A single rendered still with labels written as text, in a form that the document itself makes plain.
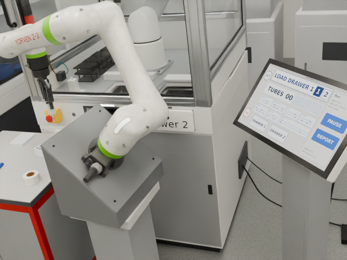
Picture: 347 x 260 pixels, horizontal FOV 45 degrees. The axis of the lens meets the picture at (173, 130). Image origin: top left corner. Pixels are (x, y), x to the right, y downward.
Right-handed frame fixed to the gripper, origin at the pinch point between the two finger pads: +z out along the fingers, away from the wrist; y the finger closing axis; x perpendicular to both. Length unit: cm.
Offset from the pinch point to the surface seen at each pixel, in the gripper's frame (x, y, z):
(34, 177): -19.6, 17.4, 22.3
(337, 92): 66, 109, -16
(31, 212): -27.0, 26.6, 32.4
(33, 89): 2.2, -33.2, -0.2
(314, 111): 61, 104, -9
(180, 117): 50, 35, 12
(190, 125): 53, 39, 16
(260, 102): 61, 78, -5
